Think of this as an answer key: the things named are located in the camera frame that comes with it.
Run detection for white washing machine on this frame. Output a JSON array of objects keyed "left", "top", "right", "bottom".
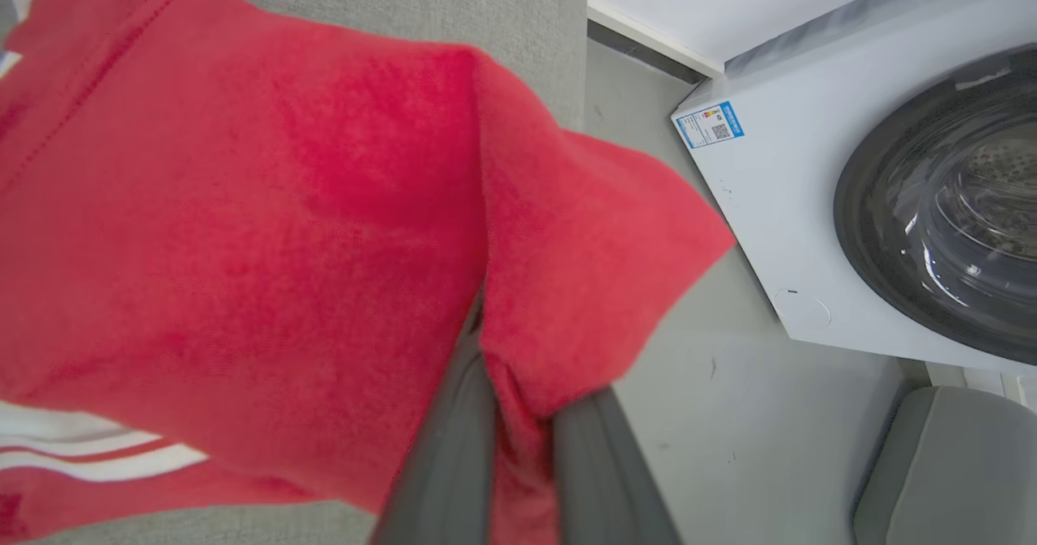
[{"left": 671, "top": 0, "right": 1037, "bottom": 377}]

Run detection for dark round washing machine door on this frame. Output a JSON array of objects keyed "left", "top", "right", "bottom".
[{"left": 833, "top": 43, "right": 1037, "bottom": 366}]

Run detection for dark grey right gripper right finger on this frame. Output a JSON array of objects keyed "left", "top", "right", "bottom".
[{"left": 554, "top": 388, "right": 681, "bottom": 545}]

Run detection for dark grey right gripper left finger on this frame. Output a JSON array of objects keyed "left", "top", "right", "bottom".
[{"left": 369, "top": 292, "right": 497, "bottom": 545}]

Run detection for red jersey with white trim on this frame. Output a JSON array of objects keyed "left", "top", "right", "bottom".
[{"left": 0, "top": 0, "right": 736, "bottom": 545}]

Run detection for blue energy label sticker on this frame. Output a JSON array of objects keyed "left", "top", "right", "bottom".
[{"left": 675, "top": 101, "right": 745, "bottom": 151}]

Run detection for light grey fabric sofa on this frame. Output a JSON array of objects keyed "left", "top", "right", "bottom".
[{"left": 0, "top": 0, "right": 589, "bottom": 545}]

